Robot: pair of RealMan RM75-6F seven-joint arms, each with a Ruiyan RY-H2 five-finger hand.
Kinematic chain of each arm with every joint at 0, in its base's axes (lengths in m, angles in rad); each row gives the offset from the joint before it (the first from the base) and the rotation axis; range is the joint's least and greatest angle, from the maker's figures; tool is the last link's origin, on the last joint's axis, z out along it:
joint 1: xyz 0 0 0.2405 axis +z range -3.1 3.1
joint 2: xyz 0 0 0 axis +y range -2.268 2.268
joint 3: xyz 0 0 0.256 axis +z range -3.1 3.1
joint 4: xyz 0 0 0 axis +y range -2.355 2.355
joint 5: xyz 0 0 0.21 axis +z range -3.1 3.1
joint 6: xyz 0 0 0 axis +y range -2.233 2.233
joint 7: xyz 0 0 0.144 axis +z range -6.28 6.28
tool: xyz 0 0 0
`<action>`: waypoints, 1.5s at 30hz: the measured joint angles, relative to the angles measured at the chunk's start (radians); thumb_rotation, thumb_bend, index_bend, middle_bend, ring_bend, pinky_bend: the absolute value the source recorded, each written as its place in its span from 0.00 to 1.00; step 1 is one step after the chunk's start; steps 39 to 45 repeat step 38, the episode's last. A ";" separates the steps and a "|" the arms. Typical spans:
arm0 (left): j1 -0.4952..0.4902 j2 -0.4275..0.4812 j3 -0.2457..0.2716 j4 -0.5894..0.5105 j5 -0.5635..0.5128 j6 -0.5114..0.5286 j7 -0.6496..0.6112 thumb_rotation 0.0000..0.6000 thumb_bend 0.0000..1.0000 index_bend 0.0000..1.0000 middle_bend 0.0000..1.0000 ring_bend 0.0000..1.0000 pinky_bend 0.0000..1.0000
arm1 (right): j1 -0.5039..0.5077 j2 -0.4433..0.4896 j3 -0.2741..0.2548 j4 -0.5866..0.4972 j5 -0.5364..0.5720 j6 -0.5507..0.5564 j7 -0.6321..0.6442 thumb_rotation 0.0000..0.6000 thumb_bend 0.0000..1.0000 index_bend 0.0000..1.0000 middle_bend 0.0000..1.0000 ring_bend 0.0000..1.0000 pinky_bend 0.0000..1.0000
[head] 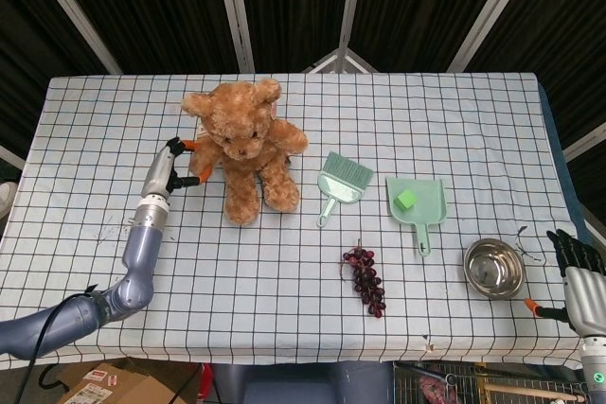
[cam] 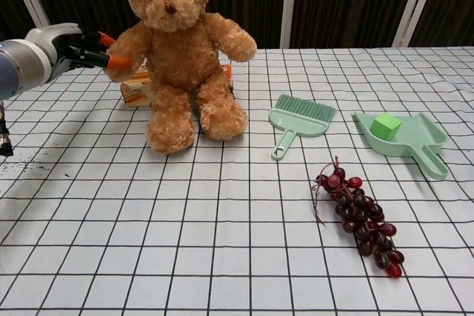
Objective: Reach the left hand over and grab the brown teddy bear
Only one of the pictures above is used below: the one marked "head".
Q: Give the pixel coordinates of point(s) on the grey blue chair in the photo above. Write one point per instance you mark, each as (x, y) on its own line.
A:
(303, 382)

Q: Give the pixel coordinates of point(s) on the stainless steel bowl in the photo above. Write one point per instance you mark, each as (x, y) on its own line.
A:
(493, 274)

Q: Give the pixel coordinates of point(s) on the white checked tablecloth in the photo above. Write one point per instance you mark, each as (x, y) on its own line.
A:
(284, 281)

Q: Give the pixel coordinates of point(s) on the green cube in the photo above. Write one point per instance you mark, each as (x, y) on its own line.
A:
(406, 199)

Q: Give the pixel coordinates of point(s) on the right robot hand orange thumb tip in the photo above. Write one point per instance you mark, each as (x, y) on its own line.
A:
(587, 300)

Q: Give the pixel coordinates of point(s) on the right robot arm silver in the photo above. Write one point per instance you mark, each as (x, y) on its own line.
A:
(594, 366)

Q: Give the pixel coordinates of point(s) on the white partition foot stand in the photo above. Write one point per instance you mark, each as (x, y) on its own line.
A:
(340, 61)

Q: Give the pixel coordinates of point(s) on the dark red grape bunch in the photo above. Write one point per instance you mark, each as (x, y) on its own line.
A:
(367, 278)

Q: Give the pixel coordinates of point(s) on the green dustpan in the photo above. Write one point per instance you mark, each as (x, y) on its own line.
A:
(419, 203)

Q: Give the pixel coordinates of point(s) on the wooden stick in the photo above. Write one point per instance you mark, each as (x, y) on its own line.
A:
(530, 391)

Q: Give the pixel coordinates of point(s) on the brown teddy bear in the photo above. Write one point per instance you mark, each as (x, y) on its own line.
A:
(246, 148)

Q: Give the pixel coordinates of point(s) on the blue table side panel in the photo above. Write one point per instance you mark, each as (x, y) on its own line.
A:
(551, 129)

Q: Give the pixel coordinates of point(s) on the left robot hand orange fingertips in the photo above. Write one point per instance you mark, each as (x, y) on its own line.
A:
(158, 172)

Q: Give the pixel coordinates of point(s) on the cardboard box with labels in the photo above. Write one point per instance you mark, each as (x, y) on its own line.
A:
(118, 385)

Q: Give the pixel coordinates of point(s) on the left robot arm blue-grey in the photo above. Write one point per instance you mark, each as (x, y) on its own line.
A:
(128, 276)

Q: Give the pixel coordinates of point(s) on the green hand brush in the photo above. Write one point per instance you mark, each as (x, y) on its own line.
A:
(343, 179)

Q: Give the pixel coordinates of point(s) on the white shoe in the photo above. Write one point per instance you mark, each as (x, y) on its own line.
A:
(7, 196)

